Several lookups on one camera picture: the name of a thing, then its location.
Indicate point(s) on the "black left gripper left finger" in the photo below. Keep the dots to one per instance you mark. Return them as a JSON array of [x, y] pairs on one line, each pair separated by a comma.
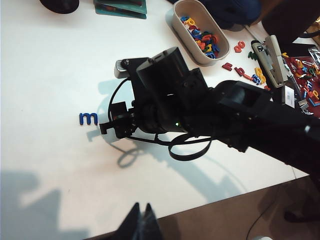
[[130, 225]]

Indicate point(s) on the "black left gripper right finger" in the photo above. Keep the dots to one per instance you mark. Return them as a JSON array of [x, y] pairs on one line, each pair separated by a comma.
[[152, 225]]

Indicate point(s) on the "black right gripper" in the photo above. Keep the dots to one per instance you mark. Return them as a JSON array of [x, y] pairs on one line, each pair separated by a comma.
[[135, 80]]

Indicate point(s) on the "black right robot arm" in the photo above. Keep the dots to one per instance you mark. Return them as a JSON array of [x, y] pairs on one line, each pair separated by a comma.
[[250, 112]]

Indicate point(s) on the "blue letter m magnet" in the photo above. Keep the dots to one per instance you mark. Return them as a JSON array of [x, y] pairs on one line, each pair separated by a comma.
[[88, 119]]

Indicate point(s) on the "green letter magnet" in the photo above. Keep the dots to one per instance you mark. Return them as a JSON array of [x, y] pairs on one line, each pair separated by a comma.
[[207, 49], [252, 55]]

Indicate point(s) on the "orange letter magnet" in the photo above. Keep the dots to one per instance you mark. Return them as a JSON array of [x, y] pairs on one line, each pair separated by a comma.
[[207, 38]]

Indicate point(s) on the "red letter p magnet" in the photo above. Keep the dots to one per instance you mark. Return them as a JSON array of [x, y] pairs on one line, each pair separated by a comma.
[[240, 71]]

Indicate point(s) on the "red letter g magnet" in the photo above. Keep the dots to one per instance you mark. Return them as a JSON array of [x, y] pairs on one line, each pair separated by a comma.
[[240, 46]]

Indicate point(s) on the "red letter magnet package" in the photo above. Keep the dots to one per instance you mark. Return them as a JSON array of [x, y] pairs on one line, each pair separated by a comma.
[[297, 72]]

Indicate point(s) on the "beige oval bin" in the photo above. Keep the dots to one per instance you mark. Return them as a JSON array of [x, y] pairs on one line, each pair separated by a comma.
[[190, 50]]

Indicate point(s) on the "black mesh pen holder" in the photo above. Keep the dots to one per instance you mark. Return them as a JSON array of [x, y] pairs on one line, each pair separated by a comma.
[[60, 5]]

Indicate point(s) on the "blue fabric bag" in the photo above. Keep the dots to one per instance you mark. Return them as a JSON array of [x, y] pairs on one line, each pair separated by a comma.
[[232, 12]]

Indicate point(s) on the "small white card box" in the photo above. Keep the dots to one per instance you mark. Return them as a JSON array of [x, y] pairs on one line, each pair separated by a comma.
[[290, 96]]

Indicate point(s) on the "silver foil bag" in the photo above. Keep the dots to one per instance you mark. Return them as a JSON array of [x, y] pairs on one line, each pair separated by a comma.
[[315, 55]]

